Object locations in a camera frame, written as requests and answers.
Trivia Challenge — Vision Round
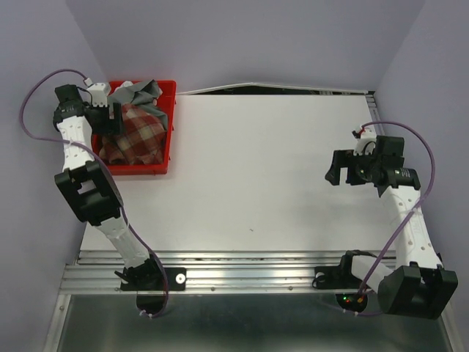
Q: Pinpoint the grey skirt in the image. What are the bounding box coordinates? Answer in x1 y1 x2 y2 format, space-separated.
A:
108 80 169 131

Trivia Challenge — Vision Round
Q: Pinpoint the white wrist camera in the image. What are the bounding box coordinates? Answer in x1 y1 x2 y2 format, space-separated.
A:
84 78 111 108
352 127 377 155

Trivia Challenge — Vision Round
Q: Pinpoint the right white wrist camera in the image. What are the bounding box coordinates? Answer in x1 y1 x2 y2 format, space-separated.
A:
352 127 377 155

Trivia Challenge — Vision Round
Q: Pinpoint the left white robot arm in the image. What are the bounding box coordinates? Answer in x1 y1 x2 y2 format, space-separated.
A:
53 81 169 291

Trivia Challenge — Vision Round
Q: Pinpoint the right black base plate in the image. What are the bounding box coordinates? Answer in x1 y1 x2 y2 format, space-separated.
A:
311 266 362 290

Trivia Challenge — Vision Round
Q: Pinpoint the red plaid skirt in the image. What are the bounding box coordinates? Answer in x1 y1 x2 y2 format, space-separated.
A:
99 104 166 165

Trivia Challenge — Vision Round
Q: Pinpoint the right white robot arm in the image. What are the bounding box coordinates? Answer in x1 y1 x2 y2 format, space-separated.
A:
312 132 458 320

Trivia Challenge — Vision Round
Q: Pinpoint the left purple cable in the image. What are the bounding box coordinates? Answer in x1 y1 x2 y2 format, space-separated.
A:
18 68 171 319

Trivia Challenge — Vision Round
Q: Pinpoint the red plastic bin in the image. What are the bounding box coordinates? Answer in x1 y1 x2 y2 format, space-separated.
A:
92 80 177 175

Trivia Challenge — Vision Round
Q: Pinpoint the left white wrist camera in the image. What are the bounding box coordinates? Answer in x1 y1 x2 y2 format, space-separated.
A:
84 78 111 108

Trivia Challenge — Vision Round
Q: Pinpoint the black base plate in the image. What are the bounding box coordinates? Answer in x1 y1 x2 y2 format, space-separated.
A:
311 266 362 290
114 267 186 291

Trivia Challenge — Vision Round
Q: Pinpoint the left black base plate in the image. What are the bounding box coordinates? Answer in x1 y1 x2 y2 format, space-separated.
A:
114 267 186 291

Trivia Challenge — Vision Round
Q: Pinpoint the purple cable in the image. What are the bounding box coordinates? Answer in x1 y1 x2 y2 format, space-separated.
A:
18 68 171 319
322 120 437 317

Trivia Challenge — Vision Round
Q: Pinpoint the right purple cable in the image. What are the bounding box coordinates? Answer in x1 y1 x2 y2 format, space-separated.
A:
322 120 437 317

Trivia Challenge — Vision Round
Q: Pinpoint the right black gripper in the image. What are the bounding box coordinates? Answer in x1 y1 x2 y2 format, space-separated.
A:
323 147 380 185

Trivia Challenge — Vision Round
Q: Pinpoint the aluminium right side rail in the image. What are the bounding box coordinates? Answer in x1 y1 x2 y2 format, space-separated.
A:
365 91 379 121

